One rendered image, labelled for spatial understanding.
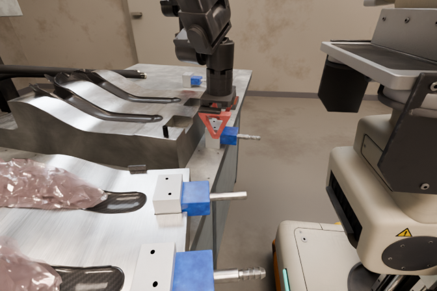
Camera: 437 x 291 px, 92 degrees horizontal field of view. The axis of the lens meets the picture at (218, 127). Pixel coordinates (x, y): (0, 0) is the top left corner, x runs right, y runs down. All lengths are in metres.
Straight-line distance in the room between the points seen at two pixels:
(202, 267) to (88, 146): 0.37
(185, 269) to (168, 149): 0.22
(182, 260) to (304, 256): 0.77
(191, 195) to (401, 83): 0.28
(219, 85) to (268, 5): 2.50
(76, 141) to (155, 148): 0.19
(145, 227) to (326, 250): 0.83
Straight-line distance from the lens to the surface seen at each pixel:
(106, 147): 0.50
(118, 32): 3.33
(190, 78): 0.93
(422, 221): 0.49
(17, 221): 0.35
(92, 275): 0.31
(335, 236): 1.10
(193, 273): 0.26
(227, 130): 0.52
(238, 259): 1.26
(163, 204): 0.31
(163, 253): 0.26
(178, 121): 0.49
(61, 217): 0.35
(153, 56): 3.13
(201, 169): 0.47
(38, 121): 0.59
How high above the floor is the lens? 1.10
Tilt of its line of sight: 30 degrees down
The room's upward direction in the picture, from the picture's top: straight up
